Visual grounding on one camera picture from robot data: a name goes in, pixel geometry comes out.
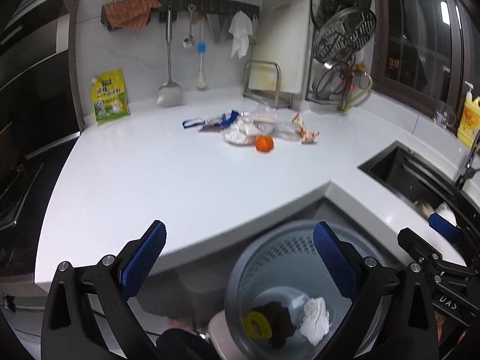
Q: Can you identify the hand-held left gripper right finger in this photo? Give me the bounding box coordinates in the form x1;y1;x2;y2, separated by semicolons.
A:
313;221;439;360

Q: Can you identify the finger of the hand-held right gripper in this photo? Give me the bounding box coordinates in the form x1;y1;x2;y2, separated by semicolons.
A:
397;227;451;271
428;213;480;267

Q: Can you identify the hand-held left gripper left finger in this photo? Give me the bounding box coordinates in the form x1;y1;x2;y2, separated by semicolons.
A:
40;219;167;360

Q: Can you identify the white tissue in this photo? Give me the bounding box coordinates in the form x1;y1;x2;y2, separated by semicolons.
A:
299;296;331;346

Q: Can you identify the grey perforated plastic basket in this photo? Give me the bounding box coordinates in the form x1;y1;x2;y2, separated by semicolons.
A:
224;220;394;360

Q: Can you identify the dark brown cloth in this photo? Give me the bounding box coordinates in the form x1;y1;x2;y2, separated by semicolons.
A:
255;301;297;349

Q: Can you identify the yellow plastic ring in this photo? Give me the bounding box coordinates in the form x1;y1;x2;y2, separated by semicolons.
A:
242;308;272;340

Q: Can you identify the blue lanyard with grey card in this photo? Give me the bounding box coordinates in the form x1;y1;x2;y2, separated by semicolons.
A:
182;109;241;130

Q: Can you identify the white bowl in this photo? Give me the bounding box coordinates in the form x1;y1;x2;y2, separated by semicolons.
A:
412;199;456;222

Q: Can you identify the black sink faucet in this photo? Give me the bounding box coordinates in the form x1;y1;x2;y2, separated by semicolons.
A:
455;129;480;192

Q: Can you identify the black kitchen sink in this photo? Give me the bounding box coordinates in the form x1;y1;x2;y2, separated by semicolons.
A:
358;140;480;241

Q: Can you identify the yellow dish soap bottle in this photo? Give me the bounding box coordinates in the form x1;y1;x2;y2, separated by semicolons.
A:
457;81;480;150

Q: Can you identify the clear glass mug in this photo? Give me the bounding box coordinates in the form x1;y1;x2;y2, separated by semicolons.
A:
434;102;458;130

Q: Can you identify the orange patterned snack wrapper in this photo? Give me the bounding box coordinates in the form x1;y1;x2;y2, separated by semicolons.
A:
292;112;320;144

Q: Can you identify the clear bag with white contents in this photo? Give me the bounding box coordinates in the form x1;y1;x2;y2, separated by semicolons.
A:
221;118;263;146

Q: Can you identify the pink paper sheet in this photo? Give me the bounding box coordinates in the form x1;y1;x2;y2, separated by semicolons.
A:
240;110;278;124

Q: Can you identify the yellow green seasoning pouch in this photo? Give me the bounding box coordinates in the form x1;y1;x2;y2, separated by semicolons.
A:
91;68;131;125

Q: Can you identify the metal spatula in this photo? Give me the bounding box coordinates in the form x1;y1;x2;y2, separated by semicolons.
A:
156;5;184;106

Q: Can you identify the glass pot lid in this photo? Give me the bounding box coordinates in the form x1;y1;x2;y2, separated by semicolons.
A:
313;62;357;100

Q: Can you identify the blue white bottle brush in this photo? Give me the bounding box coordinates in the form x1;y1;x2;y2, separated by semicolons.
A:
194;15;209;91

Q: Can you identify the metal cutting board stand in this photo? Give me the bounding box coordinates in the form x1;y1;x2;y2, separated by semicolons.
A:
244;61;295;110

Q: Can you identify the dark framed window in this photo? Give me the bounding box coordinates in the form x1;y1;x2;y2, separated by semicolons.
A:
375;0;480;106

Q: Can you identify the perforated steel steamer plate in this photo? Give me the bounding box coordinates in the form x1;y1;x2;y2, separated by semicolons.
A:
312;6;377;62

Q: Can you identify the small metal spoon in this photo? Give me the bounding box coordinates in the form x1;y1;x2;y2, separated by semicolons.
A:
182;4;196;49

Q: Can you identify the white cutting board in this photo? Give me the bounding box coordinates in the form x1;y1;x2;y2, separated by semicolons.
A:
249;0;314;100

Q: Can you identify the white hanging cloth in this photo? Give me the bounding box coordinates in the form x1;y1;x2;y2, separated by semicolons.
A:
229;10;254;60

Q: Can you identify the orange dish cloth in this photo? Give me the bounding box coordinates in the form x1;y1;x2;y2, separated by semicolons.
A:
103;0;162;31

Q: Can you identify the yellow gas hose with valve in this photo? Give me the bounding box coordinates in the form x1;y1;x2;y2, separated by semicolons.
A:
339;64;374;113

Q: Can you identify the dark wall utensil rack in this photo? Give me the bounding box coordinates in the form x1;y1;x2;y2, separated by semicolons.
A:
102;0;260;31

